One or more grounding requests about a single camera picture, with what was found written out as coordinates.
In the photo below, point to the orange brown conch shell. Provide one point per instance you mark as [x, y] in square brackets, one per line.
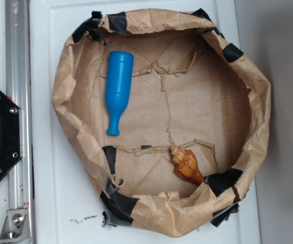
[186, 165]

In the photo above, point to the brown paper bag bin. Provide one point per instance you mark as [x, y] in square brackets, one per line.
[190, 88]

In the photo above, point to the blue plastic bottle toy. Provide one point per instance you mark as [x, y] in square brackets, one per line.
[118, 87]

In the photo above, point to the aluminium frame rail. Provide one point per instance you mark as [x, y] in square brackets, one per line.
[21, 177]

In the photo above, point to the metal corner bracket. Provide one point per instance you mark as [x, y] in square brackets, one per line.
[16, 226]

